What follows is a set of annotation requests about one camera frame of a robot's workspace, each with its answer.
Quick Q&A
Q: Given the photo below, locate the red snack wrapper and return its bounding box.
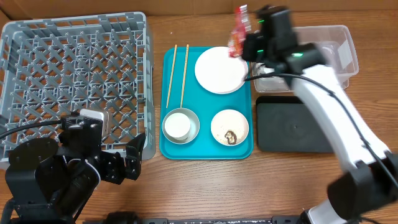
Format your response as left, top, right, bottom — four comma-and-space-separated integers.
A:
228, 4, 251, 58

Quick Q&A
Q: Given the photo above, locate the white cup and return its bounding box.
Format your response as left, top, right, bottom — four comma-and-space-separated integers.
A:
164, 112, 191, 141

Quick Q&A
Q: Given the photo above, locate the large white plate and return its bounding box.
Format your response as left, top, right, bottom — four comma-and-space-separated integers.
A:
195, 47, 248, 94

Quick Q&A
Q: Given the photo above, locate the grey metal bowl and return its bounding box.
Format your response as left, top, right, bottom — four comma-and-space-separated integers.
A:
162, 108, 200, 144

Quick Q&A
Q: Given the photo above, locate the small white bowl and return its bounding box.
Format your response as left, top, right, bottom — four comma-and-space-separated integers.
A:
211, 109, 249, 146

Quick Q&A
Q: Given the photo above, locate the wooden chopstick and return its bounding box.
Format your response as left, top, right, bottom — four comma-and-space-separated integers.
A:
166, 44, 177, 109
180, 44, 190, 108

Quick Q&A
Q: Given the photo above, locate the brown food scrap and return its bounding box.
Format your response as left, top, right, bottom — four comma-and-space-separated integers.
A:
224, 130, 237, 145

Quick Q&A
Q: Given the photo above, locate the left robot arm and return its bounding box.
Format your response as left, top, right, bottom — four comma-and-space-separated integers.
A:
1, 114, 146, 223

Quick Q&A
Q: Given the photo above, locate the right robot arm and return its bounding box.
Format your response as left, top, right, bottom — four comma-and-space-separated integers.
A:
241, 6, 397, 223

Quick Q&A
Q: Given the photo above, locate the clear plastic bin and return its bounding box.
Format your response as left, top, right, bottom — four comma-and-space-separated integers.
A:
252, 25, 359, 93

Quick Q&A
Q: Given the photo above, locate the grey plastic dish rack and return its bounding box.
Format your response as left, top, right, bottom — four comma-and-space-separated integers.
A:
1, 12, 155, 169

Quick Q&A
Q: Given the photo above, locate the black tray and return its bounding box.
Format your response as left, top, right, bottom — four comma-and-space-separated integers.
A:
256, 96, 333, 153

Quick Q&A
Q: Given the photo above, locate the teal plastic tray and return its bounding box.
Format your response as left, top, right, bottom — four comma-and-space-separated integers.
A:
159, 47, 254, 160

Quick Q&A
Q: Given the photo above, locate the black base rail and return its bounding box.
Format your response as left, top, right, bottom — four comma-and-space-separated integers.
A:
82, 215, 312, 224

